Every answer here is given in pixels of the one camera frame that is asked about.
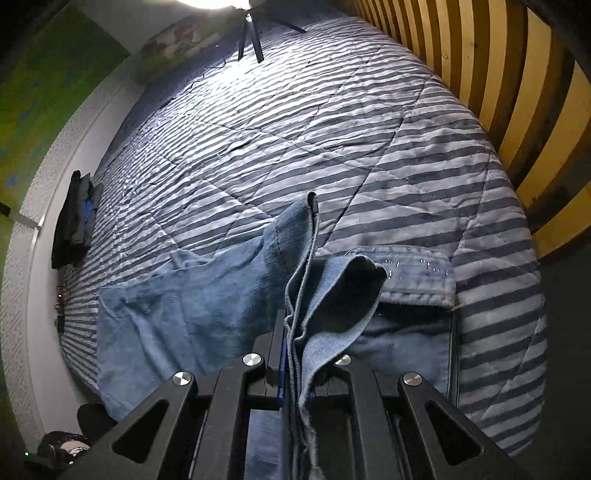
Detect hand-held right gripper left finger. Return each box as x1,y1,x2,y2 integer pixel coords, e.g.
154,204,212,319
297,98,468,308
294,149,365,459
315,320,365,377
60,309,289,480

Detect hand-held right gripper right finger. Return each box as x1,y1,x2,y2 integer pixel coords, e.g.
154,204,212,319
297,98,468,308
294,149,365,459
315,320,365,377
308,353,532,480

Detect blue denim pants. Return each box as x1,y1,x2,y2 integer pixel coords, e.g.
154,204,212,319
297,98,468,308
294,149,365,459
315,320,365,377
96,191,458,480

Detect blue white striped blanket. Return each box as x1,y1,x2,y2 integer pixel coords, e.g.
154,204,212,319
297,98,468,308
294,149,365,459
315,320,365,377
58,16,550,457

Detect black folded clothes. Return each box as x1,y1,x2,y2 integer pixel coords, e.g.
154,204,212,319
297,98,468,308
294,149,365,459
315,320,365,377
51,170,105,270

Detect black white pole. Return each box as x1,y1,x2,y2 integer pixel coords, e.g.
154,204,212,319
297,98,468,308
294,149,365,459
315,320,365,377
0,202,43,230

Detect black tripod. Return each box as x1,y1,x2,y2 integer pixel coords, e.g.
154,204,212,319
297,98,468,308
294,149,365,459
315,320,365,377
236,7,308,63

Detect green patterned pillow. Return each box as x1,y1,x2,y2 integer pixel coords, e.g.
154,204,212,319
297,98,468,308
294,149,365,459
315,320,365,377
139,16,218,70

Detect green wall poster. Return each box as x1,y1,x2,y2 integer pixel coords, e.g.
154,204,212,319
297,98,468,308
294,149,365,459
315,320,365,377
0,4,132,204

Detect wooden slatted bed rail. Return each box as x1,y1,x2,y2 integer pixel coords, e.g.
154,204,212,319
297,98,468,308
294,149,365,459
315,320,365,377
344,0,591,259

